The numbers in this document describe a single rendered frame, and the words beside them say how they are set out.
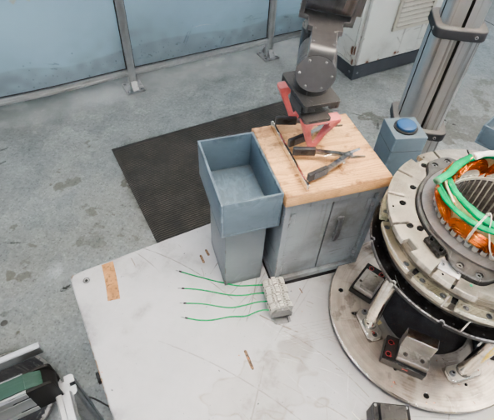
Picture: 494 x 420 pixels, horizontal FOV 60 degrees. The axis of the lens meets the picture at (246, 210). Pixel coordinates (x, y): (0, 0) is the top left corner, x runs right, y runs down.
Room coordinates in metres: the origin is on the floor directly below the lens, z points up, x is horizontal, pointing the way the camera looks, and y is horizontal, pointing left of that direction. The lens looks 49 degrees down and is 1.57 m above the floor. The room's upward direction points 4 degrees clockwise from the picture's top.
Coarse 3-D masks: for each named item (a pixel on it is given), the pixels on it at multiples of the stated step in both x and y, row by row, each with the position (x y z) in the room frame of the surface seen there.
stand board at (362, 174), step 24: (264, 144) 0.61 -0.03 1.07; (336, 144) 0.62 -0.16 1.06; (360, 144) 0.63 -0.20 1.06; (288, 168) 0.55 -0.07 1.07; (312, 168) 0.55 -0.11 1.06; (336, 168) 0.56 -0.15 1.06; (360, 168) 0.56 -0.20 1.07; (384, 168) 0.57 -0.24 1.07; (288, 192) 0.49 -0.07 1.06; (312, 192) 0.49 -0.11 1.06; (336, 192) 0.51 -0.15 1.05
